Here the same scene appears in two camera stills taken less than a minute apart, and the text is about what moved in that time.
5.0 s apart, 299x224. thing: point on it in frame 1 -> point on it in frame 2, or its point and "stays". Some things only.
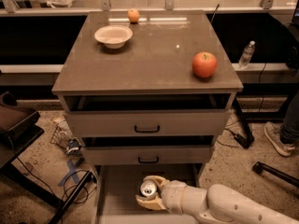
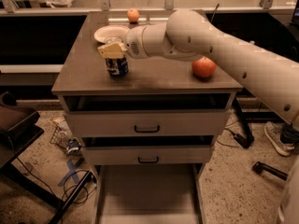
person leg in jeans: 290,129 stays
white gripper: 173,192 -> 135,45
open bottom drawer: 118,186 stays
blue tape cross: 73,171 stays
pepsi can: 149,188 -> 117,66
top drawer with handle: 127,123 stays
